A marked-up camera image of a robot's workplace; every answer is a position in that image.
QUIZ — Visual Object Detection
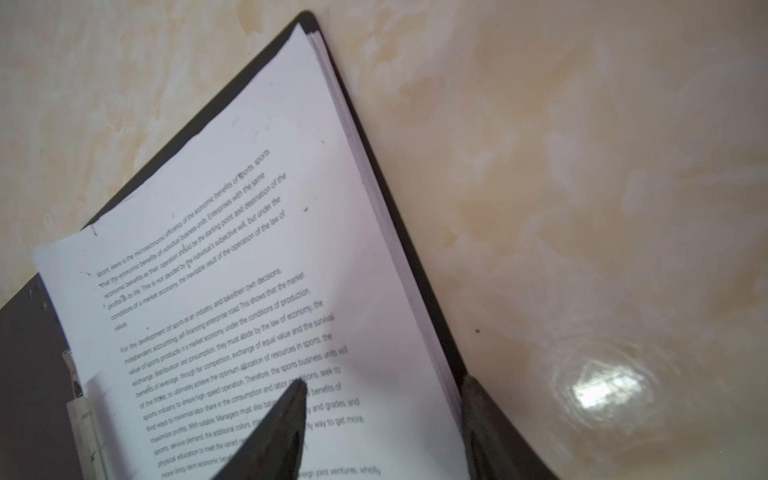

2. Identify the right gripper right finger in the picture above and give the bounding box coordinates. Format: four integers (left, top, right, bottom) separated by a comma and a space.
461, 375, 558, 480

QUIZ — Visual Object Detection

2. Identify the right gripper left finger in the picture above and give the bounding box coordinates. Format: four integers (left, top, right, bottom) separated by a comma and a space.
213, 379, 307, 480

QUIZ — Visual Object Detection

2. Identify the printed paper sheet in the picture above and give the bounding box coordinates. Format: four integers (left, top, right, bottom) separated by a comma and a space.
32, 23, 472, 480

